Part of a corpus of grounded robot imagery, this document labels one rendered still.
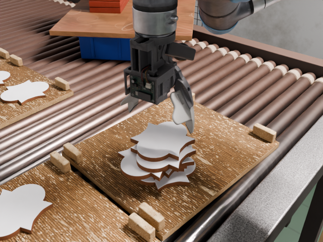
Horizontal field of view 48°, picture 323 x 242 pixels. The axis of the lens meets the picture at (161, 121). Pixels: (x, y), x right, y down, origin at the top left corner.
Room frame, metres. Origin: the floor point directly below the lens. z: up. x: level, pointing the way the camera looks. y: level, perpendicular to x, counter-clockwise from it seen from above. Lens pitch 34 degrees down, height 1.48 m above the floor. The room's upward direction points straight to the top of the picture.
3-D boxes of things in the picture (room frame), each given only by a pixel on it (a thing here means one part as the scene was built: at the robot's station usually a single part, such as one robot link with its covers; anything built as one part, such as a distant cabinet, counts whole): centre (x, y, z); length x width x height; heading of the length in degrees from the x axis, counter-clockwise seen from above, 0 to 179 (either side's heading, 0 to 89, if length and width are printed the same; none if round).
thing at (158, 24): (0.61, 0.01, 1.28); 0.08 x 0.08 x 0.05
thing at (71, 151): (0.66, 0.21, 0.95); 0.06 x 0.02 x 0.03; 44
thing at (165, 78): (0.60, 0.01, 1.20); 0.09 x 0.08 x 0.12; 148
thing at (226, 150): (0.70, -0.03, 0.93); 0.41 x 0.35 x 0.02; 134
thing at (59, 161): (0.63, 0.23, 0.95); 0.06 x 0.02 x 0.03; 46
